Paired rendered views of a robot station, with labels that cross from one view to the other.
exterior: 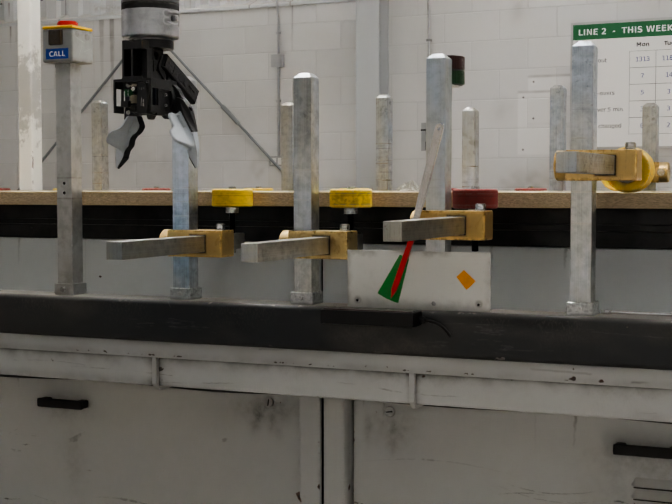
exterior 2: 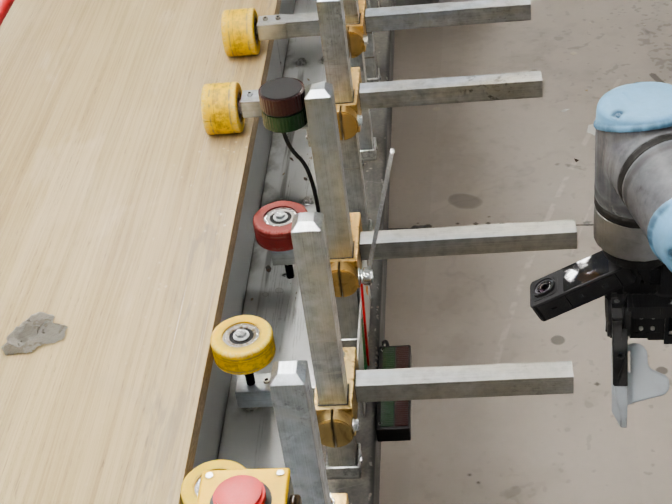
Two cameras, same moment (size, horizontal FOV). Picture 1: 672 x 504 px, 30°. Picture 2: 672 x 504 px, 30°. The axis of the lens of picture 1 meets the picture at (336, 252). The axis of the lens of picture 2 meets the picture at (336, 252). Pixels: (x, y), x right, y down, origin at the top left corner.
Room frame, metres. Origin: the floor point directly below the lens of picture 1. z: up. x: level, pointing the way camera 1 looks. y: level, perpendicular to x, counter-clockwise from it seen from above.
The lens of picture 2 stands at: (2.54, 1.17, 1.94)
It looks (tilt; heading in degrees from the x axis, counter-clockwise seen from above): 37 degrees down; 255
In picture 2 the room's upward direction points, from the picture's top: 8 degrees counter-clockwise
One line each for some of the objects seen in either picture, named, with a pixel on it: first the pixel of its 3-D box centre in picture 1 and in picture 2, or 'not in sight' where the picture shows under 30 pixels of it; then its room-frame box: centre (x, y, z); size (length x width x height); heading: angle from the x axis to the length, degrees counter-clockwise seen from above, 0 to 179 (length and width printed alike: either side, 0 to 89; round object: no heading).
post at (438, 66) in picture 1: (438, 194); (338, 235); (2.16, -0.18, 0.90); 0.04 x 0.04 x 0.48; 67
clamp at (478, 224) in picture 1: (451, 224); (340, 254); (2.15, -0.20, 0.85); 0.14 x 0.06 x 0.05; 67
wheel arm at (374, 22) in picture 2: not in sight; (382, 18); (1.90, -0.65, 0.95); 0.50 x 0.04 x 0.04; 157
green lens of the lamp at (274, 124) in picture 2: (447, 78); (284, 113); (2.20, -0.20, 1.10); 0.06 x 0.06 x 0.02
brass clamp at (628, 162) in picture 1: (597, 165); (343, 103); (2.05, -0.43, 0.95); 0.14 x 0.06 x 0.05; 67
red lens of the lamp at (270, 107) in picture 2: (447, 63); (282, 96); (2.20, -0.20, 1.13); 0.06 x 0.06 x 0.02
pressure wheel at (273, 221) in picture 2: (475, 218); (285, 245); (2.22, -0.25, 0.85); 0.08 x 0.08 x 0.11
